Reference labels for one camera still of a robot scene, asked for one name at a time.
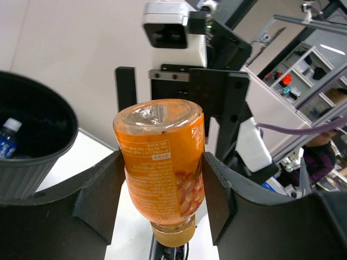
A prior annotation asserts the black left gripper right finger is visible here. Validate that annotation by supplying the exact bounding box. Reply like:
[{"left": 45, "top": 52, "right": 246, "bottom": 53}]
[{"left": 202, "top": 152, "right": 346, "bottom": 259}]

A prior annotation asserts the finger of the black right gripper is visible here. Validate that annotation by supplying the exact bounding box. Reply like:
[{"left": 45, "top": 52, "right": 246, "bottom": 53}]
[{"left": 115, "top": 67, "right": 137, "bottom": 111}]

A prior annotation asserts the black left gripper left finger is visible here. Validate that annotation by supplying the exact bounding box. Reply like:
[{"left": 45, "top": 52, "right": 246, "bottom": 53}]
[{"left": 1, "top": 151, "right": 125, "bottom": 259}]

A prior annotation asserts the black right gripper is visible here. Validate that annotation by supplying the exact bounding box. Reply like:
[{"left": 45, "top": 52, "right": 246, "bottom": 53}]
[{"left": 149, "top": 20, "right": 253, "bottom": 165}]

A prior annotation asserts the orange juice bottle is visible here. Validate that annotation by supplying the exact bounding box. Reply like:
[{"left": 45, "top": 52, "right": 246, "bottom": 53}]
[{"left": 113, "top": 99, "right": 205, "bottom": 248}]

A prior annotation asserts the blue label clear bottle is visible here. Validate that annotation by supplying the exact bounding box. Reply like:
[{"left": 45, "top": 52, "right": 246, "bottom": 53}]
[{"left": 1, "top": 118, "right": 22, "bottom": 159}]

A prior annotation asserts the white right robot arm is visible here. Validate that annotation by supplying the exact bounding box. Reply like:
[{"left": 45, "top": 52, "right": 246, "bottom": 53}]
[{"left": 143, "top": 14, "right": 276, "bottom": 184}]

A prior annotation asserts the black ribbed plastic bin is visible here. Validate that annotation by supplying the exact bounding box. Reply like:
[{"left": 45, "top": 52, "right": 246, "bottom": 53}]
[{"left": 1, "top": 71, "right": 79, "bottom": 199}]

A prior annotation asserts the white storage shelf unit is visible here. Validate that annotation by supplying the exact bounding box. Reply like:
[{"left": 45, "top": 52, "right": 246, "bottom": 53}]
[{"left": 263, "top": 43, "right": 345, "bottom": 104}]

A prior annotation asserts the person in purple jacket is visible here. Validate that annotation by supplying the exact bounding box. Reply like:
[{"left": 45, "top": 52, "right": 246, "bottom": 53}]
[{"left": 277, "top": 129, "right": 338, "bottom": 187}]

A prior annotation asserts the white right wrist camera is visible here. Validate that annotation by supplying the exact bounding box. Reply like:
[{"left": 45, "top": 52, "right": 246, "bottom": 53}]
[{"left": 143, "top": 1, "right": 207, "bottom": 69}]

